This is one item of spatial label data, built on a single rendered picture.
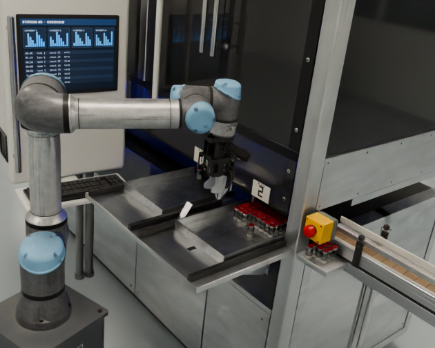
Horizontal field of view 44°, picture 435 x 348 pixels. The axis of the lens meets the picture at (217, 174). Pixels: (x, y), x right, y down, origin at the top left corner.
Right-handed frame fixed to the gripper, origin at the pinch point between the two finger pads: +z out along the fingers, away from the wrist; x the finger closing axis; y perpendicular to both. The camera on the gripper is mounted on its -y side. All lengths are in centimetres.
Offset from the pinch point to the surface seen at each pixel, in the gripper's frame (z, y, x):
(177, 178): 21, -23, -52
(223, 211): 19.8, -20.0, -19.2
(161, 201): 21.2, -5.6, -37.8
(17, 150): 12, 31, -85
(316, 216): 5.8, -26.6, 16.9
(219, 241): 21.0, -6.8, -5.1
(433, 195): 20, -114, 11
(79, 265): 83, -2, -97
